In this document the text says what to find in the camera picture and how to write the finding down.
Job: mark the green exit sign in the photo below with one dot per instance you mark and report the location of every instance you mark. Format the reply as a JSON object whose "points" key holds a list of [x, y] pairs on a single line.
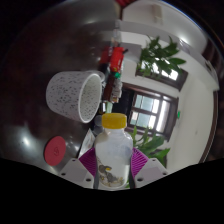
{"points": [[179, 115]]}

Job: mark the clear bottle with yellow cap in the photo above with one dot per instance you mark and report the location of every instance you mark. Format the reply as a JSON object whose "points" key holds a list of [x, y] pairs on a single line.
{"points": [[113, 150]]}

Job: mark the white wall heater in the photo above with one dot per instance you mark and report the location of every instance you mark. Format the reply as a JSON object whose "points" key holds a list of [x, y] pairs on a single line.
{"points": [[158, 13]]}

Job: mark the white speckled mug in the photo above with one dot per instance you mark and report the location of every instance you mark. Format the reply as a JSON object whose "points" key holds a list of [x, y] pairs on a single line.
{"points": [[65, 93]]}

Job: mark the dark wooden glazed door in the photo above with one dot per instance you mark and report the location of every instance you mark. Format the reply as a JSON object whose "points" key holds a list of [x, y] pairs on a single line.
{"points": [[150, 110]]}

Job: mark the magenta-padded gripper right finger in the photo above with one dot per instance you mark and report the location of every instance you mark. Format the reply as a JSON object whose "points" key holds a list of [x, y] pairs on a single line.
{"points": [[151, 171]]}

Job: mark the dark framed window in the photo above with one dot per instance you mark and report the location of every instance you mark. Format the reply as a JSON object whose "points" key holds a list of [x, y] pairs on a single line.
{"points": [[173, 75]]}

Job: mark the small potted green plant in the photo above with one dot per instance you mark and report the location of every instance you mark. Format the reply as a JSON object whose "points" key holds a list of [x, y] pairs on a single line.
{"points": [[160, 55]]}

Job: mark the flat round red coaster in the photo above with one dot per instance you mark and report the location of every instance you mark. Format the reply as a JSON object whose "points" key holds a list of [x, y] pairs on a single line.
{"points": [[55, 150]]}

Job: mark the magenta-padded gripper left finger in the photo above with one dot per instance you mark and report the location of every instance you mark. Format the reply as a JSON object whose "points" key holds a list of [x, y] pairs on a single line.
{"points": [[75, 171]]}

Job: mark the large potted green plant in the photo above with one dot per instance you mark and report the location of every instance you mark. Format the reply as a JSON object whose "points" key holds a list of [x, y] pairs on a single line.
{"points": [[150, 145]]}

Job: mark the red plastic container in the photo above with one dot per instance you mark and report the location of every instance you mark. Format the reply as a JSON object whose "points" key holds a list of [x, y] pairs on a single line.
{"points": [[116, 58]]}

